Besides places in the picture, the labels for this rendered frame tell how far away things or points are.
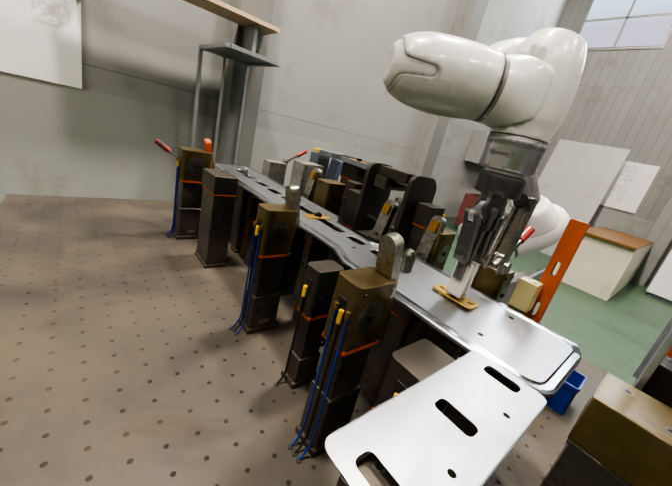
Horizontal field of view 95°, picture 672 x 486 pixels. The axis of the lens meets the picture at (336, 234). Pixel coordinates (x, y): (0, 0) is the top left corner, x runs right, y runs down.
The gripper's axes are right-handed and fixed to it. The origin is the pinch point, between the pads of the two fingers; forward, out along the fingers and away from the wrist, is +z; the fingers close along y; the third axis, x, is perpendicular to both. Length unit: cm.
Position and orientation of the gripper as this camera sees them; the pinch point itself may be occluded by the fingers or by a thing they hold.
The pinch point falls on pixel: (462, 277)
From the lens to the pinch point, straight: 64.3
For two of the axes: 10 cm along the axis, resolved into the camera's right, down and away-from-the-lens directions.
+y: -7.5, 0.3, -6.6
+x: 6.2, 3.8, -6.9
